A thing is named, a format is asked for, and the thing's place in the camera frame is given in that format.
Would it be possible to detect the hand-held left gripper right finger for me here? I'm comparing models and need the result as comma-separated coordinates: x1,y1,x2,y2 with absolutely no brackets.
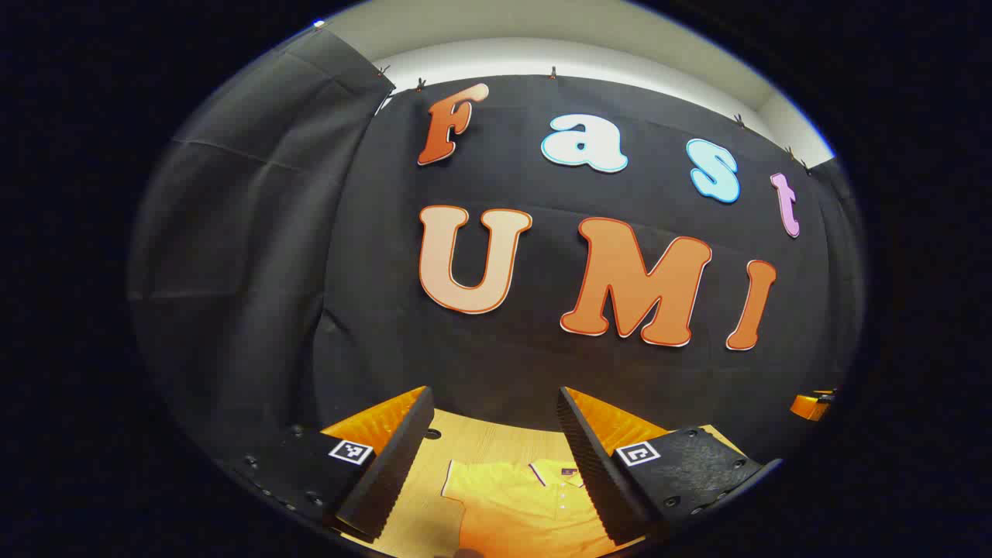
556,386,784,546

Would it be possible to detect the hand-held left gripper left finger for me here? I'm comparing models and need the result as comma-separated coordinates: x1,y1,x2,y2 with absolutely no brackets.
232,386,435,542

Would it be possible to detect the orange T-shirt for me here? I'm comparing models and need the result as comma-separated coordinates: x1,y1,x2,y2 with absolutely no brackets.
440,459,644,558

